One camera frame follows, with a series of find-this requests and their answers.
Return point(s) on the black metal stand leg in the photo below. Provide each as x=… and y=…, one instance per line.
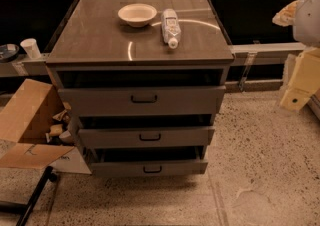
x=24, y=210

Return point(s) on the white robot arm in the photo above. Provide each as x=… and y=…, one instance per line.
x=304, y=16

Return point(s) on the grey bottom drawer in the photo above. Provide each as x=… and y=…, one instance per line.
x=149, y=168

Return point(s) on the grey top drawer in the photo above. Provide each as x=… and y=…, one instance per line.
x=142, y=101

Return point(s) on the white paper cup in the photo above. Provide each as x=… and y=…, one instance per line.
x=31, y=48

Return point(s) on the grey drawer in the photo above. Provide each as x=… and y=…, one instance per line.
x=146, y=137
x=149, y=168
x=142, y=101

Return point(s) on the open cardboard box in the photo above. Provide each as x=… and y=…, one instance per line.
x=25, y=121

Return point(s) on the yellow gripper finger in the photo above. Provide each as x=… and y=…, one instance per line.
x=301, y=79

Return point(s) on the white ceramic bowl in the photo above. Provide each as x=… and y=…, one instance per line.
x=137, y=15

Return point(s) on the clear acrylic bracket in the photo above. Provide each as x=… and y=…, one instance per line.
x=250, y=59

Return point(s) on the grey drawer cabinet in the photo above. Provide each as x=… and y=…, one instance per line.
x=98, y=50

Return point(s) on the white plastic bottle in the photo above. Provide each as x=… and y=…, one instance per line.
x=171, y=30

